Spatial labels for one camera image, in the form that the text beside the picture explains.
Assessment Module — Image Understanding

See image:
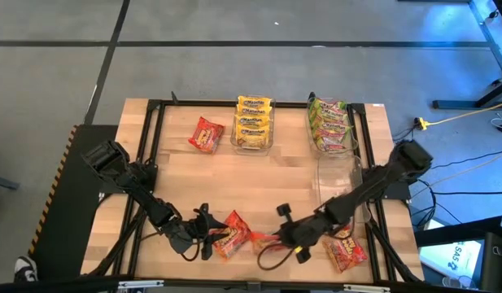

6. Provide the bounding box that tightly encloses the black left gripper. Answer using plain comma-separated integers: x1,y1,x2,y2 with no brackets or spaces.
168,203,229,261

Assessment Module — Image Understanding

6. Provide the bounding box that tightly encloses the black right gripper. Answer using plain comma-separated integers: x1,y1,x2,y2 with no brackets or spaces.
274,203,329,265

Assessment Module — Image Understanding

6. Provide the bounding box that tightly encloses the orange stir fry noodle packet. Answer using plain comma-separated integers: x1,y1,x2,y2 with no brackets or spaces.
187,116,226,155
321,225,369,274
249,230,286,253
212,209,253,260

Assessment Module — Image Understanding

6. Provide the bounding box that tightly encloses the clear plastic bin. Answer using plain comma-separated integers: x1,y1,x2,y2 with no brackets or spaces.
306,94,360,159
314,153,372,225
229,95,276,157

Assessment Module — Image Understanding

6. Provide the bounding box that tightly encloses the silver aluminium extrusion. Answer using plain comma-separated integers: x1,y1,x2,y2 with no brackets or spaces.
117,279,165,291
343,283,392,293

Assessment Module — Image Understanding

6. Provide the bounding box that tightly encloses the black platform with hazard stripes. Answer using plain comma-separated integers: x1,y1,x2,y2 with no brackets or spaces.
26,124,120,282

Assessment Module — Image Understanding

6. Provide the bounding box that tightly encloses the white printed sign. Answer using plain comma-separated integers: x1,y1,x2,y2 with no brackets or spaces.
419,239,483,282

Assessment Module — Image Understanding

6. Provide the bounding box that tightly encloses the black desk bar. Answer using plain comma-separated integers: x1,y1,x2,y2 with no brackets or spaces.
413,215,502,248

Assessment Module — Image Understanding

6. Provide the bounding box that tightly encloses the person's shoe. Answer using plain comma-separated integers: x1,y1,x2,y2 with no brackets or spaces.
13,255,39,283

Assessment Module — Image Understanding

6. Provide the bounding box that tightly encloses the black cabinet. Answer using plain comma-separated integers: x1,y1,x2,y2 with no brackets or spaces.
480,231,502,293

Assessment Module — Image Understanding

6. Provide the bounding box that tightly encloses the grey metal floor leg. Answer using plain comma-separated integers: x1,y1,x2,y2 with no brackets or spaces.
0,173,20,191

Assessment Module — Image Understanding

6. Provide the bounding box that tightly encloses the black looped gripper cable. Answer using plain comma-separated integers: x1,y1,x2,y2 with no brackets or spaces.
256,243,297,272
180,239,203,263

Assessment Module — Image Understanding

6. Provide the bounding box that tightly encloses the black metal table frame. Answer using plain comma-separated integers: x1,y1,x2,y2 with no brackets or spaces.
81,91,425,286

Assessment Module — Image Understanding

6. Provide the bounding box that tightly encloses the yellow extension cord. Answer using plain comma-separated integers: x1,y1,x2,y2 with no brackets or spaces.
413,99,502,132

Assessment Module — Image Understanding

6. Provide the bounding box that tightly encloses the tan floor cable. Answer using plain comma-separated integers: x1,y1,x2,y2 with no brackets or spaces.
411,153,502,199

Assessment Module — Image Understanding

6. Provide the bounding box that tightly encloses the black floor cable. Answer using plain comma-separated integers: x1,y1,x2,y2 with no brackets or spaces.
431,190,502,196
431,148,502,170

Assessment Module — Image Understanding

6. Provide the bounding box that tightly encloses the black desk frame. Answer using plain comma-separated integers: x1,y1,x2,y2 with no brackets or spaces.
432,0,502,110

